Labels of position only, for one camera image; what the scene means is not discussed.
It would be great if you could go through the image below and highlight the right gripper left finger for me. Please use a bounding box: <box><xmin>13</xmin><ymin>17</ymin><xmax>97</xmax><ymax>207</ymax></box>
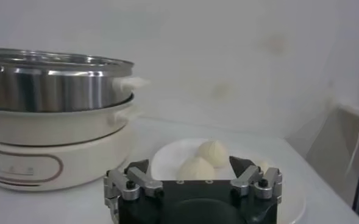
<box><xmin>103</xmin><ymin>159</ymin><xmax>164</xmax><ymax>220</ymax></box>

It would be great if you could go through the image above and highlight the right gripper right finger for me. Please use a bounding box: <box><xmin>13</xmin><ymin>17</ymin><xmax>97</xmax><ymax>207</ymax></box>
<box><xmin>229</xmin><ymin>155</ymin><xmax>283</xmax><ymax>204</ymax></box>

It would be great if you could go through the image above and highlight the white round plate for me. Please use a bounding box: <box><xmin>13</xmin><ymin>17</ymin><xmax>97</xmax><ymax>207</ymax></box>
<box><xmin>150</xmin><ymin>138</ymin><xmax>307</xmax><ymax>224</ymax></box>

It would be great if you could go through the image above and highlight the cream electric cooker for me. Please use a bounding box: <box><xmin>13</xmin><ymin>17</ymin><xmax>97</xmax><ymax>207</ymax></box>
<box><xmin>0</xmin><ymin>94</ymin><xmax>143</xmax><ymax>192</ymax></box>

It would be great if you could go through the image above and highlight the white side desk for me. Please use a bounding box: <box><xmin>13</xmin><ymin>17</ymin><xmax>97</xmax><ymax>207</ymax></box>
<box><xmin>304</xmin><ymin>97</ymin><xmax>359</xmax><ymax>214</ymax></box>

